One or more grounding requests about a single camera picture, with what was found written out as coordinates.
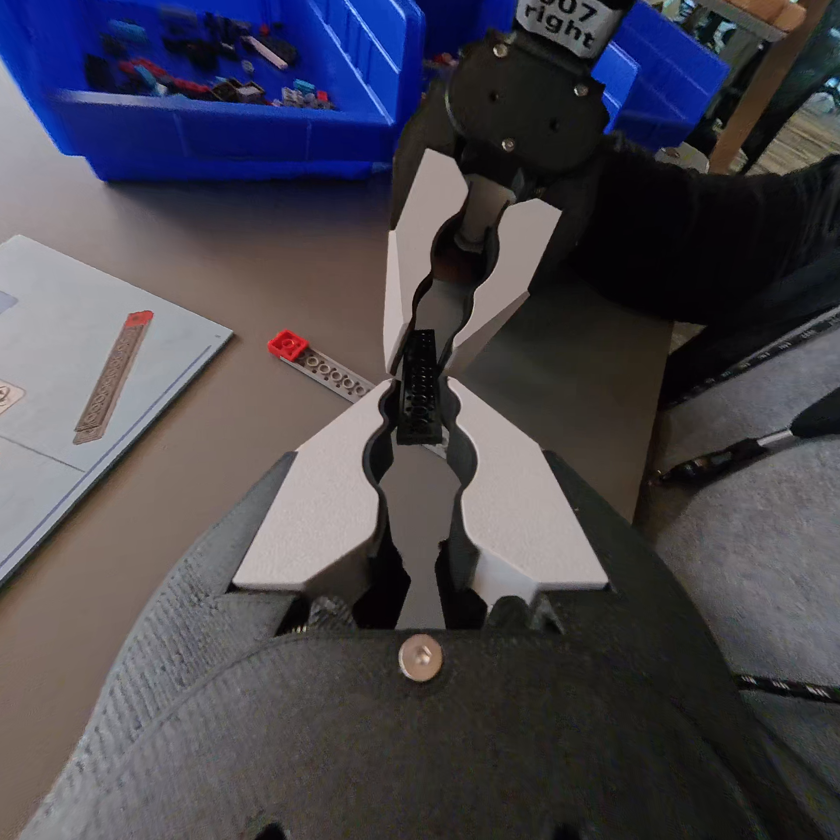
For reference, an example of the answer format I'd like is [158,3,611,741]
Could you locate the grey desk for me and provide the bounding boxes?
[0,62,677,762]

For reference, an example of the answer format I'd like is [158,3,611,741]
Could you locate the pale blue instruction booklet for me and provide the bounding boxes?
[0,235,235,589]

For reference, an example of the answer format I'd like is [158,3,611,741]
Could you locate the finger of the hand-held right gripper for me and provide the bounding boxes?
[451,197,565,371]
[382,147,471,375]

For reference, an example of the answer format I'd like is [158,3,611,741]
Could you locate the blue plastic bin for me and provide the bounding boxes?
[613,0,731,151]
[0,0,427,182]
[419,0,641,135]

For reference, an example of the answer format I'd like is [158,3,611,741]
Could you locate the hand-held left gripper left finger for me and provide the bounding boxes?
[231,379,411,630]

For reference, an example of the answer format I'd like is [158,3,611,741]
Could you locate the long black brick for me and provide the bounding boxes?
[395,328,451,448]

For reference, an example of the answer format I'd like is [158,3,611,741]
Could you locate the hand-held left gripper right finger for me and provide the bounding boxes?
[433,375,610,630]

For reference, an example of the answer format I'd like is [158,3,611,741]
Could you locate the black white-flecked cord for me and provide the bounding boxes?
[682,322,840,403]
[735,672,836,705]

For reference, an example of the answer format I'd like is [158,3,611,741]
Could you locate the person's right forearm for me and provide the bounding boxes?
[530,131,840,408]

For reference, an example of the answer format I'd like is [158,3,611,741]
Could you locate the black lanyard strap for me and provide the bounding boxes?
[656,387,840,488]

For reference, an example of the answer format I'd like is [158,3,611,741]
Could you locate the long grey brick plate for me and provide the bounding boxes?
[285,351,455,462]

